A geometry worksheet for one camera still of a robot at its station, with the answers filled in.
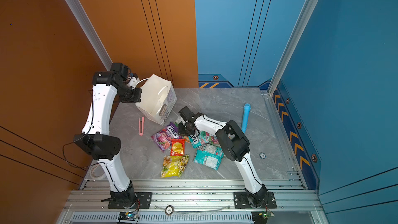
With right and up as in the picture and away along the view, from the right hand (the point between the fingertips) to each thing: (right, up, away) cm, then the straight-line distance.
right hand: (178, 133), depth 95 cm
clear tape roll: (-41, -18, -14) cm, 47 cm away
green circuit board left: (-19, -34, -24) cm, 46 cm away
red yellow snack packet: (+1, -7, -6) cm, 9 cm away
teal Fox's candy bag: (+13, -1, -7) cm, 15 cm away
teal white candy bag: (+18, -10, -10) cm, 23 cm away
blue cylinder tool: (+45, +12, +10) cm, 47 cm away
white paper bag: (-16, +22, +11) cm, 29 cm away
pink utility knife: (-25, +4, +4) cm, 26 cm away
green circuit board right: (+42, -34, -25) cm, 59 cm away
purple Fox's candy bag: (-8, -2, -4) cm, 9 cm away
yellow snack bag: (0, -14, -15) cm, 21 cm away
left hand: (-18, +21, -14) cm, 31 cm away
